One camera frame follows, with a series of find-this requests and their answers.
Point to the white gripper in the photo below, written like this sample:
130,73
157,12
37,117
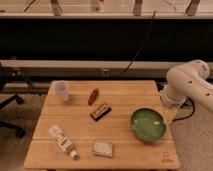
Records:
170,98

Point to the white ceramic cup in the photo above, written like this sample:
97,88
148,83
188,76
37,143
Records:
61,90

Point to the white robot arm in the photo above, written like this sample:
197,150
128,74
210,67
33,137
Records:
188,80

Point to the green ceramic bowl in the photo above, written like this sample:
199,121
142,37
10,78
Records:
147,125

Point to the brown chocolate bar box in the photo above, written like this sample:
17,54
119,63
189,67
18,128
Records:
101,111

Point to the brown oblong snack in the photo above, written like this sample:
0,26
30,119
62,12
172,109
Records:
93,96

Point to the white plastic bottle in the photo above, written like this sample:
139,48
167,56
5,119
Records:
64,143

